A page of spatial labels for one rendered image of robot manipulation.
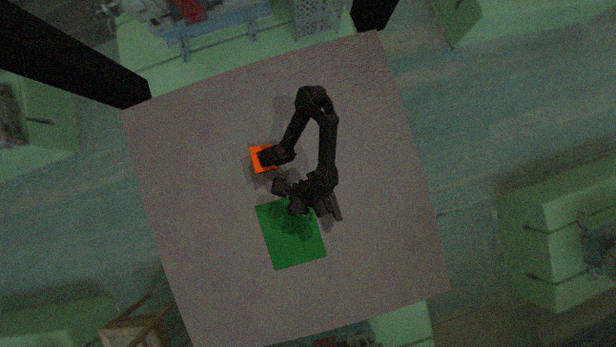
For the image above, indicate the green circuit board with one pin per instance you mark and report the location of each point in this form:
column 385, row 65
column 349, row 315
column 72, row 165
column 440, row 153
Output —
column 290, row 241

